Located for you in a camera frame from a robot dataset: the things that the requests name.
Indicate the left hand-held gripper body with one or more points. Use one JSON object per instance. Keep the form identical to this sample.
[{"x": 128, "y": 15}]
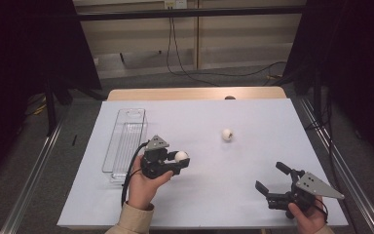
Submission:
[{"x": 156, "y": 162}]

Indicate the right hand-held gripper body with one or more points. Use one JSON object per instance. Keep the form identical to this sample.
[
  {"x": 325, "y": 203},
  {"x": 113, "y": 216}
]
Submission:
[{"x": 315, "y": 185}]

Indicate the plain white egg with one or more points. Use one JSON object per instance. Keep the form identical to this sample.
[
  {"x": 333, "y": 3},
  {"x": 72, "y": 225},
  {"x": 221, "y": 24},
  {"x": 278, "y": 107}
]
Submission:
[{"x": 181, "y": 156}]

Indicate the clear plastic container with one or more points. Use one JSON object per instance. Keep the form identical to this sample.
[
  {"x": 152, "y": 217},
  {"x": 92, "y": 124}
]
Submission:
[{"x": 125, "y": 143}]

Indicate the white egg with brown mark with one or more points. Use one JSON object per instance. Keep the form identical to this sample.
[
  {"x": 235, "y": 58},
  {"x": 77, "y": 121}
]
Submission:
[{"x": 227, "y": 134}]

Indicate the person's left hand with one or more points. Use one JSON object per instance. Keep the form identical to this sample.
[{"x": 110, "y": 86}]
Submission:
[{"x": 142, "y": 191}]

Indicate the person's right hand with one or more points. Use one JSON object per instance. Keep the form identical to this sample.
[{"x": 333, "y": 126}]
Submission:
[{"x": 306, "y": 221}]

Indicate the white table mat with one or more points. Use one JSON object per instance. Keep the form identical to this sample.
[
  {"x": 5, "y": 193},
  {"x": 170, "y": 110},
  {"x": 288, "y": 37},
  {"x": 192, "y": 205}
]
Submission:
[{"x": 214, "y": 182}]

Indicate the light wooden table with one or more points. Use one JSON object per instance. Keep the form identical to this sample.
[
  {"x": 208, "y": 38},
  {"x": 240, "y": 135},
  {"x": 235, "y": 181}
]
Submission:
[{"x": 175, "y": 93}]

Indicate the black metal stand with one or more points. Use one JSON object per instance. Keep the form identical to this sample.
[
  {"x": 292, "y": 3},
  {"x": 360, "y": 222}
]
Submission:
[
  {"x": 318, "y": 104},
  {"x": 50, "y": 110}
]

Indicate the dark round table grommet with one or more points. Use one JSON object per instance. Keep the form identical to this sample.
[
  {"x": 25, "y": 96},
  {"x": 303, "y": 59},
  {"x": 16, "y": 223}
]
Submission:
[{"x": 230, "y": 97}]

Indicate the black curtain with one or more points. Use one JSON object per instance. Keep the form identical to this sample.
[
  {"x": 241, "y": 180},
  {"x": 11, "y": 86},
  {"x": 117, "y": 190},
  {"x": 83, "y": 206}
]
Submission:
[
  {"x": 354, "y": 48},
  {"x": 29, "y": 48}
]

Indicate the black metal bar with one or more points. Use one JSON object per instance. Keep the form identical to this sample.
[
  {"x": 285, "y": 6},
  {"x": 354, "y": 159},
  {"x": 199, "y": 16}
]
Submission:
[{"x": 191, "y": 13}]

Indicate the silver metal rail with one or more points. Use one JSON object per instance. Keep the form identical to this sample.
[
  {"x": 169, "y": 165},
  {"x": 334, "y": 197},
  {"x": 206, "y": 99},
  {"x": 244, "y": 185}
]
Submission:
[
  {"x": 29, "y": 185},
  {"x": 341, "y": 162}
]

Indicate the white wall socket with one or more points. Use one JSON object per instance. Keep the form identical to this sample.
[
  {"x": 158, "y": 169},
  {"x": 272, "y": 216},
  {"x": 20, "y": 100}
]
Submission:
[{"x": 175, "y": 4}]

